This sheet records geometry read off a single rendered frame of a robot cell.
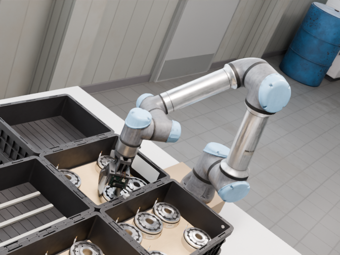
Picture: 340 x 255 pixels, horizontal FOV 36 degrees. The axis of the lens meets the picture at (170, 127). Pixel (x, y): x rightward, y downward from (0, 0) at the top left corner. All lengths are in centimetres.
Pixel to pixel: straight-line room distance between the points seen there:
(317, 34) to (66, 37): 402
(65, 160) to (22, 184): 18
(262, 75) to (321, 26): 507
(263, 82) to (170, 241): 62
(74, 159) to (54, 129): 25
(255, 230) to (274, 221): 153
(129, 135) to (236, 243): 76
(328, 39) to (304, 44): 30
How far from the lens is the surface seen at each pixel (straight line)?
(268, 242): 229
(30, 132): 207
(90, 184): 190
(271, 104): 176
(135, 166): 200
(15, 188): 178
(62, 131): 214
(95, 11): 362
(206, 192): 211
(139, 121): 162
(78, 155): 192
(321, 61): 694
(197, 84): 181
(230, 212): 233
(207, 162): 204
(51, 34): 362
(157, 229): 177
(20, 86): 379
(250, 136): 185
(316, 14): 685
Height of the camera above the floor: 193
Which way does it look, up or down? 26 degrees down
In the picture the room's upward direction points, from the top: 24 degrees clockwise
